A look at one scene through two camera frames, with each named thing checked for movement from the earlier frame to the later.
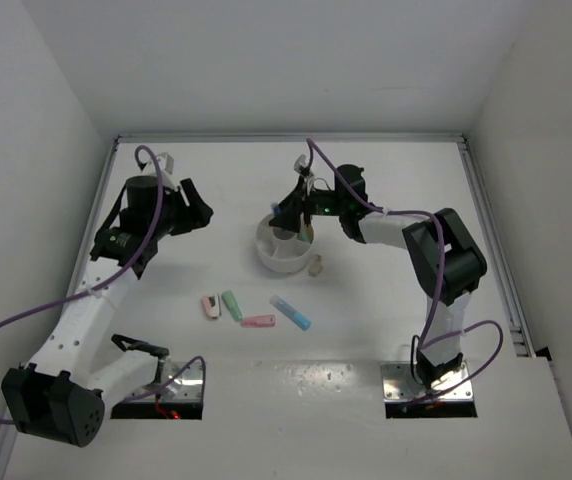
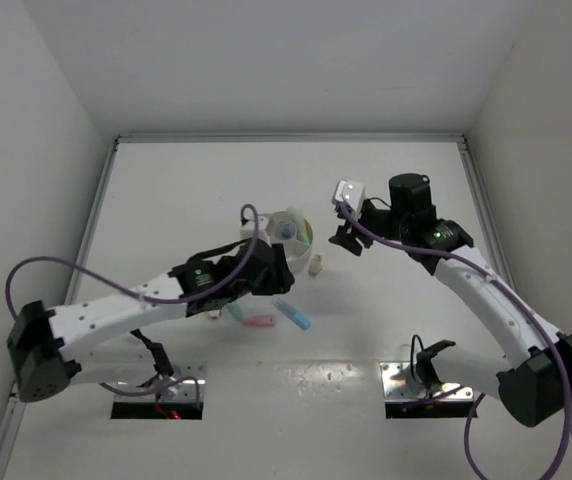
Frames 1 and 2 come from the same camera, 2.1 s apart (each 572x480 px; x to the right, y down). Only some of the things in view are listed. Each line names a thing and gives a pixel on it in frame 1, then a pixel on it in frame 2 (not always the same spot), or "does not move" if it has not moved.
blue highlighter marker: [290, 312] does not move
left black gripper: [194, 215] to [279, 276]
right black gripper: [293, 208] to [345, 237]
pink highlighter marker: [258, 321] does not move
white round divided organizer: [279, 249] does not move
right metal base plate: [400, 384] does not move
